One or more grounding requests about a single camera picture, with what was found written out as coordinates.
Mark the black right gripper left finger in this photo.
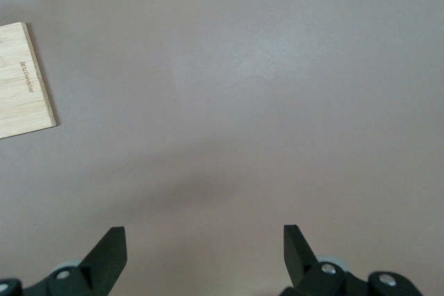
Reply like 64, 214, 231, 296
0, 226, 128, 296

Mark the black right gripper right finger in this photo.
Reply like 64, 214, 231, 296
279, 225, 426, 296

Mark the bamboo cutting board metal handle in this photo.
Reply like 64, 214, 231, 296
0, 21, 58, 140

